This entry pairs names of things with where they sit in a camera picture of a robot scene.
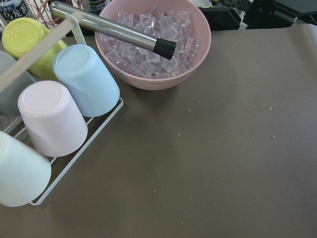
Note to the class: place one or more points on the white wire cup rack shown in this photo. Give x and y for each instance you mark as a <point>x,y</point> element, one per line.
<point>60,165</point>

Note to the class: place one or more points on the tea bottle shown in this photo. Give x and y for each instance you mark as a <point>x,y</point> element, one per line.
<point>13,9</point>

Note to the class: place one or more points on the pink bowl with ice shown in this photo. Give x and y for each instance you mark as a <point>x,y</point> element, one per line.
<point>177,20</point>

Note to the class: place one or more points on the grey cup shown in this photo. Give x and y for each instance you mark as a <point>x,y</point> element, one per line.
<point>9,95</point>

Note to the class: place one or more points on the mint white cup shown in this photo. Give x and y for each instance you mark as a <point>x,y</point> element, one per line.
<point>24,173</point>

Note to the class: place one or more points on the pink cup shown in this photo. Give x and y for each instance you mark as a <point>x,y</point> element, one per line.
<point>53,121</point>

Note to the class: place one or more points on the light blue cup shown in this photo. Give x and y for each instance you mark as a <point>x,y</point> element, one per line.
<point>91,85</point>

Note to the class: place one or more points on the yellow cup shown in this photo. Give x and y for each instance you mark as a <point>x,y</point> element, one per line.
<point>21,35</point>

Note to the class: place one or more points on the steel muddler black tip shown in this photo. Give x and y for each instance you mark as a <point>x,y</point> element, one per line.
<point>162,47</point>

